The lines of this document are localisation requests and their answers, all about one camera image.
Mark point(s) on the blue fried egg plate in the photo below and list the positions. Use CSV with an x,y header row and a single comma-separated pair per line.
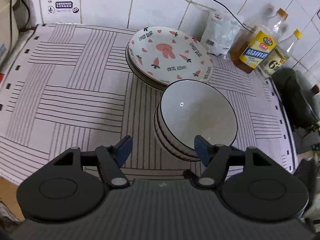
x,y
180,78

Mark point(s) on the black cooking pot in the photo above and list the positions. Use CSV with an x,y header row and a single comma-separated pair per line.
x,y
299,97

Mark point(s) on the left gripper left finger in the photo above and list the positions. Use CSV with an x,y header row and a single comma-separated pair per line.
x,y
109,160

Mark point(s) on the clear vinegar bottle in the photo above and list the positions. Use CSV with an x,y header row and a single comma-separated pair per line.
x,y
279,55

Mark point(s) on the striped table mat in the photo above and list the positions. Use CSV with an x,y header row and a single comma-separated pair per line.
x,y
71,86

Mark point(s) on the white rice cooker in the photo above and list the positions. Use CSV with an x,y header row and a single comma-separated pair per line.
x,y
8,28

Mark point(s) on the pink rabbit carrot plate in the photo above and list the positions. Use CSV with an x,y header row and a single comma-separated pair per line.
x,y
165,53

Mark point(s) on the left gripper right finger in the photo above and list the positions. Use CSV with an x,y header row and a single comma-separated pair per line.
x,y
217,159

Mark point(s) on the white bowl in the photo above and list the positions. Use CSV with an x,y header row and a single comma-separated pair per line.
x,y
188,108
170,138
165,144

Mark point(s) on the blue wall sticker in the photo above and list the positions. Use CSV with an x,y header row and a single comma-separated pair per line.
x,y
61,6

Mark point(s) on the yellow label oil bottle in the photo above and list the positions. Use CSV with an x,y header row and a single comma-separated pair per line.
x,y
249,53

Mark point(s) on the white salt bag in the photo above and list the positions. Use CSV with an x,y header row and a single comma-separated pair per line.
x,y
219,33

